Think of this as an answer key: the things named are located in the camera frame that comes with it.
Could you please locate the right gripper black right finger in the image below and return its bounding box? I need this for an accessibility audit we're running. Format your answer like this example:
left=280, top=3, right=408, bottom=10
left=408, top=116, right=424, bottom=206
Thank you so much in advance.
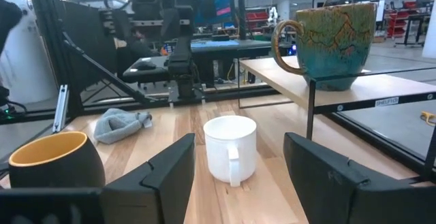
left=283, top=131, right=436, bottom=224

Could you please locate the yellow tool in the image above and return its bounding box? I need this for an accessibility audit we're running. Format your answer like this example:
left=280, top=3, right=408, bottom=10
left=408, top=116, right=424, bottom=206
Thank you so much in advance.
left=420, top=110, right=436, bottom=127

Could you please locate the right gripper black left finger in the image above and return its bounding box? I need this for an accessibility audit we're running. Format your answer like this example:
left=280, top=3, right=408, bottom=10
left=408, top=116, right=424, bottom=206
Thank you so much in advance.
left=100, top=133, right=196, bottom=224

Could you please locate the green and blue glazed mug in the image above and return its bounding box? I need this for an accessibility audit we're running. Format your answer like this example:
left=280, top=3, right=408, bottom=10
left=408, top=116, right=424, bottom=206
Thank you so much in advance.
left=270, top=1, right=377, bottom=92

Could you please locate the black computer mouse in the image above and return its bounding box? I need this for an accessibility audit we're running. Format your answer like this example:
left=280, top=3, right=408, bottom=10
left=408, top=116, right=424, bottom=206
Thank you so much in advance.
left=134, top=60, right=157, bottom=71

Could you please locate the dark grey computer desk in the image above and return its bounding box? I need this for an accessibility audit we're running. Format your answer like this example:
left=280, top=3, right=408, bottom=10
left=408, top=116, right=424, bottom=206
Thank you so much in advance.
left=121, top=39, right=273, bottom=84

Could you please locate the silver aluminium extrusion bar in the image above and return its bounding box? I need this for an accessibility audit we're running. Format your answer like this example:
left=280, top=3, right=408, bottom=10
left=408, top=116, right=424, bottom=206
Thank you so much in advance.
left=52, top=84, right=69, bottom=133

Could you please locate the white ceramic mug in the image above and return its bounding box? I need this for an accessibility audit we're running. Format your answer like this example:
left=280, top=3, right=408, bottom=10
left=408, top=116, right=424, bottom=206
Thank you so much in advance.
left=203, top=114, right=258, bottom=188

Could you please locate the grey cloth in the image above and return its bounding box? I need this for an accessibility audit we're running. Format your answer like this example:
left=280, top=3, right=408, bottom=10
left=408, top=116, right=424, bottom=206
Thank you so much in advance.
left=93, top=108, right=153, bottom=145

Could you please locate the wooden shelf with black frame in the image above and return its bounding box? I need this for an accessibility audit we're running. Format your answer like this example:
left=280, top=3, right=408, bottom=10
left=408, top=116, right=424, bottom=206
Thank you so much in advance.
left=238, top=55, right=436, bottom=184

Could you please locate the red parts bin rack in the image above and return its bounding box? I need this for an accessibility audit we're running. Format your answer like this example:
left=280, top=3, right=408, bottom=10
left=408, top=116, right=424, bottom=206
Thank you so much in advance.
left=245, top=11, right=270, bottom=33
left=386, top=1, right=418, bottom=38

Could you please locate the black mug with yellow inside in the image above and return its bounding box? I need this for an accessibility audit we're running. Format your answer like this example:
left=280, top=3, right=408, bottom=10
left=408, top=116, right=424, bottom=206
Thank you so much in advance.
left=8, top=131, right=106, bottom=189

